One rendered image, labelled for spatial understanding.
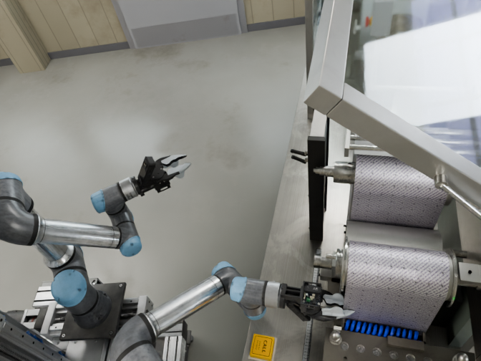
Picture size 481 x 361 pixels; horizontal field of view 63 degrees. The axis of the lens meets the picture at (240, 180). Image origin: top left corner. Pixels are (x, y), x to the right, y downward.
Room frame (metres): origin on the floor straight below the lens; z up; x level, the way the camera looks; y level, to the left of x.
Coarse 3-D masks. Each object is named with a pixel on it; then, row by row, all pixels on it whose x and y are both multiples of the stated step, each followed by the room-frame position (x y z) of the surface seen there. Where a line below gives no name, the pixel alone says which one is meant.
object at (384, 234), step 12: (348, 228) 0.60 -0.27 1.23; (360, 228) 0.59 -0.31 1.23; (372, 228) 0.58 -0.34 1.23; (384, 228) 0.57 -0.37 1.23; (396, 228) 0.56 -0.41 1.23; (408, 228) 0.56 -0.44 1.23; (420, 228) 0.55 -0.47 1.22; (348, 240) 0.56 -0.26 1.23; (360, 240) 0.55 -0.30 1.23; (372, 240) 0.54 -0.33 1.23; (384, 240) 0.54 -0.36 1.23; (396, 240) 0.53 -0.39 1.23; (408, 240) 0.52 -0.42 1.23; (420, 240) 0.51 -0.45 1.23; (432, 240) 0.50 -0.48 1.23
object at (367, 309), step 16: (352, 304) 0.41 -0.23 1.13; (368, 304) 0.40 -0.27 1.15; (384, 304) 0.38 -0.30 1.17; (400, 304) 0.37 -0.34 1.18; (416, 304) 0.35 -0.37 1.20; (368, 320) 0.39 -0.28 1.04; (384, 320) 0.38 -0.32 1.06; (400, 320) 0.36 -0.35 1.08; (416, 320) 0.35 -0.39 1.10; (432, 320) 0.33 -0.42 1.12
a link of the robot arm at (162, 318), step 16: (224, 272) 0.65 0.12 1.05; (192, 288) 0.60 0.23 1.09; (208, 288) 0.59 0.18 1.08; (224, 288) 0.60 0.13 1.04; (176, 304) 0.54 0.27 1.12; (192, 304) 0.54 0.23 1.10; (128, 320) 0.51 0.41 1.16; (144, 320) 0.49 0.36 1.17; (160, 320) 0.49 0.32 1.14; (176, 320) 0.50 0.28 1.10; (128, 336) 0.44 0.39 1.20; (144, 336) 0.45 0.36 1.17; (112, 352) 0.41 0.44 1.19
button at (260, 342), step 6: (258, 336) 0.46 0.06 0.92; (264, 336) 0.46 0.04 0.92; (252, 342) 0.45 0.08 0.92; (258, 342) 0.44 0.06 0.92; (264, 342) 0.44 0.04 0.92; (270, 342) 0.43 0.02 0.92; (252, 348) 0.43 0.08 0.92; (258, 348) 0.42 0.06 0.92; (264, 348) 0.42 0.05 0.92; (270, 348) 0.42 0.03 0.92; (252, 354) 0.41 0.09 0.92; (258, 354) 0.41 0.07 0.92; (264, 354) 0.40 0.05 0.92; (270, 354) 0.40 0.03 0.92; (270, 360) 0.38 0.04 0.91
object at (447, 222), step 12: (444, 216) 0.70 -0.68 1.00; (456, 216) 0.62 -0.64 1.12; (444, 228) 0.66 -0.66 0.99; (456, 228) 0.59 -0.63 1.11; (444, 240) 0.62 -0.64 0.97; (456, 240) 0.55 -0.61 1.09; (456, 312) 0.37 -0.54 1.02; (468, 312) 0.33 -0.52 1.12; (456, 324) 0.34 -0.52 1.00; (468, 324) 0.31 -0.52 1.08; (456, 336) 0.31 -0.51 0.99; (468, 336) 0.30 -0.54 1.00
